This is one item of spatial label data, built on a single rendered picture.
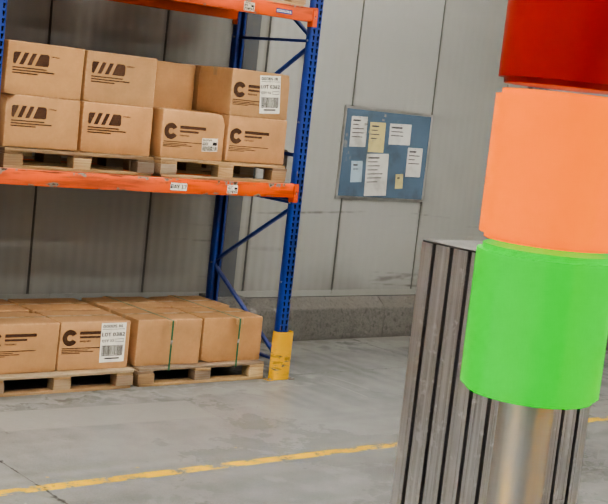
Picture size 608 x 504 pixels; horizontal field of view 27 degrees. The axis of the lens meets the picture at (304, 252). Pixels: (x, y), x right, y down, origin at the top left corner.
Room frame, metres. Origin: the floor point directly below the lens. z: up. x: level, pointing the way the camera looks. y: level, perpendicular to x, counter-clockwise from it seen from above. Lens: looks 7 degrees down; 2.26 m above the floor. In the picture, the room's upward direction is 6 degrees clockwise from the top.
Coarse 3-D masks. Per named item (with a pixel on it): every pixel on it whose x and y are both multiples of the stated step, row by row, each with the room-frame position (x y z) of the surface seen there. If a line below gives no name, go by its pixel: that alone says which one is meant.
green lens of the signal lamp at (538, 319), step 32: (480, 256) 0.44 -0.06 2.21; (512, 256) 0.43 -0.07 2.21; (544, 256) 0.42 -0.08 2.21; (576, 256) 0.43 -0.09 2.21; (480, 288) 0.44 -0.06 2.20; (512, 288) 0.43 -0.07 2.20; (544, 288) 0.42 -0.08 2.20; (576, 288) 0.42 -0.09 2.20; (480, 320) 0.44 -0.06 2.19; (512, 320) 0.43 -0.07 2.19; (544, 320) 0.42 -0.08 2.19; (576, 320) 0.42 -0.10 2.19; (480, 352) 0.43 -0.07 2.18; (512, 352) 0.42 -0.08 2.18; (544, 352) 0.42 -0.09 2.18; (576, 352) 0.42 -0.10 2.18; (480, 384) 0.43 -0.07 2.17; (512, 384) 0.42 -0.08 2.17; (544, 384) 0.42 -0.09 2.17; (576, 384) 0.43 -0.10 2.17
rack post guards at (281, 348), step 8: (280, 336) 10.01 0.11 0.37; (288, 336) 10.06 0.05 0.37; (272, 344) 10.05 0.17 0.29; (280, 344) 10.01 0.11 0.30; (288, 344) 10.07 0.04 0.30; (272, 352) 10.04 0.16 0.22; (280, 352) 10.02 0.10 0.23; (288, 352) 10.08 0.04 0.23; (272, 360) 10.03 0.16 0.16; (280, 360) 10.03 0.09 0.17; (288, 360) 10.08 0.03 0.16; (272, 368) 10.02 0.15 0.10; (280, 368) 10.03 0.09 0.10; (288, 368) 10.09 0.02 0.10; (272, 376) 10.02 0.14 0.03; (280, 376) 10.04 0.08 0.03; (288, 376) 10.12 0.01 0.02
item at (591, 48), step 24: (528, 0) 0.43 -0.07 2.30; (552, 0) 0.43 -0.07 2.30; (576, 0) 0.42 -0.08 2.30; (600, 0) 0.42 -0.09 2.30; (528, 24) 0.43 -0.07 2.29; (552, 24) 0.43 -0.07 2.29; (576, 24) 0.42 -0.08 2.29; (600, 24) 0.42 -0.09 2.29; (504, 48) 0.44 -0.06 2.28; (528, 48) 0.43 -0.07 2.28; (552, 48) 0.42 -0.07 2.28; (576, 48) 0.42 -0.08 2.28; (600, 48) 0.42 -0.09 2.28; (504, 72) 0.44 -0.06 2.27; (528, 72) 0.43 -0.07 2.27; (552, 72) 0.42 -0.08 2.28; (576, 72) 0.42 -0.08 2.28; (600, 72) 0.42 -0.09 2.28
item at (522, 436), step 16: (512, 416) 0.44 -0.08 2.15; (528, 416) 0.44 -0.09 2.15; (544, 416) 0.44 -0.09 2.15; (496, 432) 0.45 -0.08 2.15; (512, 432) 0.44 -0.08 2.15; (528, 432) 0.44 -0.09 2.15; (544, 432) 0.44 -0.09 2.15; (496, 448) 0.44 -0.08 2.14; (512, 448) 0.44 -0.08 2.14; (528, 448) 0.44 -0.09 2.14; (544, 448) 0.44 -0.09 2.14; (496, 464) 0.44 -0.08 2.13; (512, 464) 0.44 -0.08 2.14; (528, 464) 0.44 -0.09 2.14; (544, 464) 0.44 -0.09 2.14; (496, 480) 0.44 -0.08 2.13; (512, 480) 0.44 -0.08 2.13; (528, 480) 0.44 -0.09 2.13; (496, 496) 0.44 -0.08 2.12; (512, 496) 0.44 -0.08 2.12; (528, 496) 0.44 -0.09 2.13
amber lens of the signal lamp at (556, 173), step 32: (512, 96) 0.43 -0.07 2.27; (544, 96) 0.43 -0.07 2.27; (576, 96) 0.42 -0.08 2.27; (512, 128) 0.43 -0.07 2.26; (544, 128) 0.42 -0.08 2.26; (576, 128) 0.42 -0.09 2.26; (512, 160) 0.43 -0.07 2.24; (544, 160) 0.42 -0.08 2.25; (576, 160) 0.42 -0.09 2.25; (512, 192) 0.43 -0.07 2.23; (544, 192) 0.42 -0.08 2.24; (576, 192) 0.42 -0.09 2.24; (480, 224) 0.45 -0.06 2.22; (512, 224) 0.43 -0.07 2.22; (544, 224) 0.42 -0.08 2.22; (576, 224) 0.42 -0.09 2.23
